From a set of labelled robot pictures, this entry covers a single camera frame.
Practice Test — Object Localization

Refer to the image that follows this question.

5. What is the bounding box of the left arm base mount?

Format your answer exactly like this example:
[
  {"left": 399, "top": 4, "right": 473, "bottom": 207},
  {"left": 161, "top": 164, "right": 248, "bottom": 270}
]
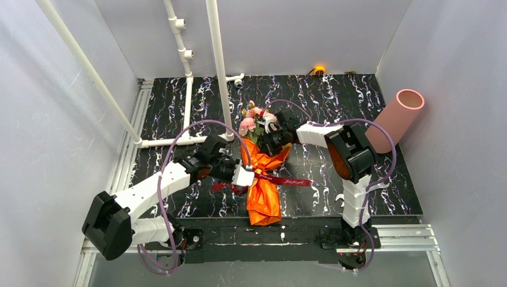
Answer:
[{"left": 137, "top": 227, "right": 204, "bottom": 275}]

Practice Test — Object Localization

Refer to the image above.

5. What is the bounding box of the silver wrench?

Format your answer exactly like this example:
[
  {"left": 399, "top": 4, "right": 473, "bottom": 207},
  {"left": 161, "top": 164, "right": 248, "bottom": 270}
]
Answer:
[{"left": 334, "top": 194, "right": 344, "bottom": 207}]

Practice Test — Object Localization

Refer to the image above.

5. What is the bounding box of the pink cylindrical vase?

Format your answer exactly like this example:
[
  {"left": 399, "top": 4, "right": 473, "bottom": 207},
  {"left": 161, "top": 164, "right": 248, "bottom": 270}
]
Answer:
[{"left": 365, "top": 89, "right": 425, "bottom": 154}]

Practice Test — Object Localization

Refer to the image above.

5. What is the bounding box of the orange wrapping paper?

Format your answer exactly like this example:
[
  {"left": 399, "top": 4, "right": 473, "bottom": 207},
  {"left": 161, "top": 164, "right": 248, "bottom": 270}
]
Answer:
[{"left": 240, "top": 139, "right": 292, "bottom": 226}]

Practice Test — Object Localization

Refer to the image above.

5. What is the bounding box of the yellow round button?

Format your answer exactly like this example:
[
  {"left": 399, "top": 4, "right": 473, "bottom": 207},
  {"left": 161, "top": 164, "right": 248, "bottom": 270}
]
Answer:
[{"left": 308, "top": 65, "right": 326, "bottom": 77}]

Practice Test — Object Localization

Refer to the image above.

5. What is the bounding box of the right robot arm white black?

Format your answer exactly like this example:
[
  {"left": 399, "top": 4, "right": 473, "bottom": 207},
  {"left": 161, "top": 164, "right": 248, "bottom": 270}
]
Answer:
[{"left": 260, "top": 109, "right": 377, "bottom": 228}]

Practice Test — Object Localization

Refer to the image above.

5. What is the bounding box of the dark red ribbon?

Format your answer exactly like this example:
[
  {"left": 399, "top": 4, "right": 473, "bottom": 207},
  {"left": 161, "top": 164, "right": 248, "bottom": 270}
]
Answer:
[{"left": 212, "top": 173, "right": 312, "bottom": 194}]

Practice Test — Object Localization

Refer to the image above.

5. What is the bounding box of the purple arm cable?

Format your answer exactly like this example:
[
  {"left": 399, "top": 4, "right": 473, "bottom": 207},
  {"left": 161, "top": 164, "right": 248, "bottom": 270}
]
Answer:
[
  {"left": 136, "top": 120, "right": 254, "bottom": 276},
  {"left": 263, "top": 99, "right": 398, "bottom": 274}
]

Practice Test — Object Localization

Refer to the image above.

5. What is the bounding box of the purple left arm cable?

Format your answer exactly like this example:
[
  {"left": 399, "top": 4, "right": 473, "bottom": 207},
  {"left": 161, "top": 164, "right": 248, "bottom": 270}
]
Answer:
[{"left": 136, "top": 120, "right": 254, "bottom": 276}]

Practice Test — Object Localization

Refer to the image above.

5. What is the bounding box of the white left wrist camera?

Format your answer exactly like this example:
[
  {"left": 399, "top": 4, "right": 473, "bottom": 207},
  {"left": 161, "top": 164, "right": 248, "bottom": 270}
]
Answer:
[{"left": 231, "top": 164, "right": 255, "bottom": 187}]

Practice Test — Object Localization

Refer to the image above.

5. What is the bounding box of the pink flower bunch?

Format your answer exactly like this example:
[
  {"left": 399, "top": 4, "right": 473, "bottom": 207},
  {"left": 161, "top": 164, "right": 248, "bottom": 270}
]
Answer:
[{"left": 238, "top": 100, "right": 268, "bottom": 148}]

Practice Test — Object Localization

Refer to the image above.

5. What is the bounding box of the white PVC pipe frame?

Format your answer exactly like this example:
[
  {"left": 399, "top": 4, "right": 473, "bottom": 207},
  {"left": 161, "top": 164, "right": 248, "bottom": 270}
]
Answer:
[{"left": 36, "top": 1, "right": 245, "bottom": 149}]

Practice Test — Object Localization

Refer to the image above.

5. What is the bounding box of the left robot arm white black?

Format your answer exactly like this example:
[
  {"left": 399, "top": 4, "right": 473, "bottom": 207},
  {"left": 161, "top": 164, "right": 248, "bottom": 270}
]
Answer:
[{"left": 81, "top": 135, "right": 242, "bottom": 261}]

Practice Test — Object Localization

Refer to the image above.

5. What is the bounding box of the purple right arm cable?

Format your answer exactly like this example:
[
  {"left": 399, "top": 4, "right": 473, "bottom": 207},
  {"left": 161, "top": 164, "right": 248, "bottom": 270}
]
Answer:
[{"left": 263, "top": 99, "right": 398, "bottom": 274}]

